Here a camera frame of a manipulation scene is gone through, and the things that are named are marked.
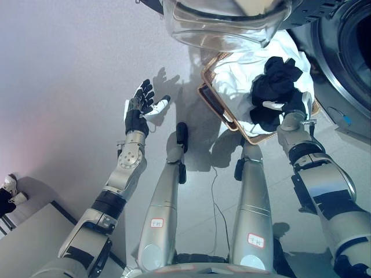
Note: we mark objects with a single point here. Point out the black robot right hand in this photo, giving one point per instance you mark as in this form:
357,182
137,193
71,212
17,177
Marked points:
297,102

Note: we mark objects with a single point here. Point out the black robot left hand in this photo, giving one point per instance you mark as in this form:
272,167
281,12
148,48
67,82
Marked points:
137,116

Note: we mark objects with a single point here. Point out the black cloth garment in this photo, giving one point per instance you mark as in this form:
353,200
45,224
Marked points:
272,84

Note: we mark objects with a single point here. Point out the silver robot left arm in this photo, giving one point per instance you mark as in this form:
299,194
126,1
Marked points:
127,165

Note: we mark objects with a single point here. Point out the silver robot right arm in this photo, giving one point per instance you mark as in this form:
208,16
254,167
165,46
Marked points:
321,179

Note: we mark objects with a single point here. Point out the grey front-load washing machine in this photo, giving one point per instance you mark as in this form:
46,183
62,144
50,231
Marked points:
336,58

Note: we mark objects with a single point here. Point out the woven brown laundry basket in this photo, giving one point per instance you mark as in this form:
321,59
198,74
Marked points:
214,101

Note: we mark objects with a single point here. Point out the round washing machine door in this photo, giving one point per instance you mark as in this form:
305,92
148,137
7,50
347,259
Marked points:
220,26

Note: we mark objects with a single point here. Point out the white cloth garment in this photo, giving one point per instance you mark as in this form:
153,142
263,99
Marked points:
234,75

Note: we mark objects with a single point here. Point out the silver robot left leg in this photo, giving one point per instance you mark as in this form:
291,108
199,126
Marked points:
162,208

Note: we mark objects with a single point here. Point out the silver robot leg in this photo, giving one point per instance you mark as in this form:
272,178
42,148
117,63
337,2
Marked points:
252,202
162,208

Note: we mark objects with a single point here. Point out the silver robot right leg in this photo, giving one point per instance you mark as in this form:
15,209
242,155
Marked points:
252,202

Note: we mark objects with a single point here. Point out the black trouser leg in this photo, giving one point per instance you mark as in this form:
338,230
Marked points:
5,202

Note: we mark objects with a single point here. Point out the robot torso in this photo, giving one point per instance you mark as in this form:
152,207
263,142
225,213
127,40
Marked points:
200,265

